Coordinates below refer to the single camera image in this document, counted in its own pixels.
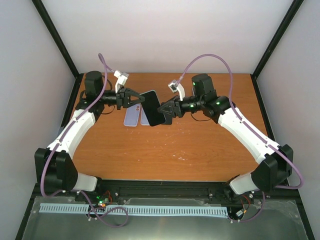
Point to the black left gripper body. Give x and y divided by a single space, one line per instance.
120 97

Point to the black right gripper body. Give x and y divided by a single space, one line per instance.
180 111

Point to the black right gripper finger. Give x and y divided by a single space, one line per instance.
175 98
167 108

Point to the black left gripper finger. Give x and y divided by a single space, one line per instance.
129 102
129 93

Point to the phone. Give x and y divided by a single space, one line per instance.
150 107

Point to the lavender phone case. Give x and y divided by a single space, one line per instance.
143 118
132 116

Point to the black smartphone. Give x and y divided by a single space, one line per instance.
168 119

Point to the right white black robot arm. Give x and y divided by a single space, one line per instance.
275 162

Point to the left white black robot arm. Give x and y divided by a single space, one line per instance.
54 165

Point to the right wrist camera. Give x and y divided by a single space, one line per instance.
176 87

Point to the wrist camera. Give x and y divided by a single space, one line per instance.
122 78
176 87

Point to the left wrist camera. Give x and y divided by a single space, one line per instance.
122 78

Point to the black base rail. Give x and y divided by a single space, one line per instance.
209 192

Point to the black frame post left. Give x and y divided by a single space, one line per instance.
43 13

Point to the black frame post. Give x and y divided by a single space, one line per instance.
43 13
288 78

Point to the light blue cable duct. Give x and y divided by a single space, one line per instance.
141 210

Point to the metal base plate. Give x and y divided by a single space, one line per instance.
270 220

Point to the black frame post right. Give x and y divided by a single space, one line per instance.
288 78

